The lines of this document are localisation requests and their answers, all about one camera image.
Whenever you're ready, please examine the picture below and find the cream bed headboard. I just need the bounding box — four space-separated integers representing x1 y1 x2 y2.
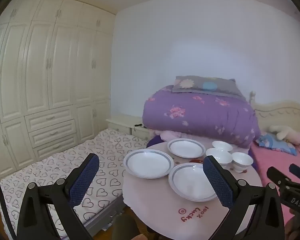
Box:
249 91 300 133

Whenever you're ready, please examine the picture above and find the blue cartoon pillow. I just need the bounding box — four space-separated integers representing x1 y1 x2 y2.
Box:
256 132 298 156

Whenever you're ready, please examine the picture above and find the folded light pink blanket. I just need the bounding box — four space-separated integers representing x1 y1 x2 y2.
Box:
159 129 217 144

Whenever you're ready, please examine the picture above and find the round pink table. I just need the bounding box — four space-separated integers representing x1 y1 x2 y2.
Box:
122 140 264 239

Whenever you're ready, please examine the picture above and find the heart print mattress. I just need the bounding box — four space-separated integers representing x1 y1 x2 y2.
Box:
0 128 151 238

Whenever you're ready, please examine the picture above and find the cream panelled wardrobe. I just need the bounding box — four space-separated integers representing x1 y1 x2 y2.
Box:
0 0 117 180

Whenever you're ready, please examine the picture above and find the purple floral quilt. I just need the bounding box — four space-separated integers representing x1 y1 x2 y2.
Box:
142 85 262 148

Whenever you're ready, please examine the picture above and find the olive green cloth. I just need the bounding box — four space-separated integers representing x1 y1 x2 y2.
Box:
112 214 138 240

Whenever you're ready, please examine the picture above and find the white plate with grey rim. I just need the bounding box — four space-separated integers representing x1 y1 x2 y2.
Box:
123 149 174 179
167 138 206 158
168 163 218 202

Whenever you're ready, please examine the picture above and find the dark purple cloth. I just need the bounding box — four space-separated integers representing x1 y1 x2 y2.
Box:
146 134 168 148

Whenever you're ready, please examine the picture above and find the white bowl with grey band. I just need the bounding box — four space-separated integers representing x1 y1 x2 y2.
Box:
232 152 254 173

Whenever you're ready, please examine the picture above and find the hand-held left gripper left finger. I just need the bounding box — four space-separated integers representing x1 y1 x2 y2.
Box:
16 153 100 240

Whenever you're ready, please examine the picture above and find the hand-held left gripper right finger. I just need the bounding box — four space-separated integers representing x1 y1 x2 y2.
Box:
202 155 285 240

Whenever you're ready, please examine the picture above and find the cream nightstand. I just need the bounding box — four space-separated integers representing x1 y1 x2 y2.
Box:
106 113 150 141

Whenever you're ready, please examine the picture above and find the grey floral pillow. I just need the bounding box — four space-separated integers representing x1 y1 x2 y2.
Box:
172 75 246 99

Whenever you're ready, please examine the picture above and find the pink bed sheet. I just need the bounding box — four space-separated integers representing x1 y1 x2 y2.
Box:
250 142 300 230

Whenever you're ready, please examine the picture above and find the plain white bowl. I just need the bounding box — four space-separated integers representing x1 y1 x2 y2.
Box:
205 147 233 168
212 141 233 153

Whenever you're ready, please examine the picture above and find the cream plush toy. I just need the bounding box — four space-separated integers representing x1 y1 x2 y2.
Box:
268 124 300 146

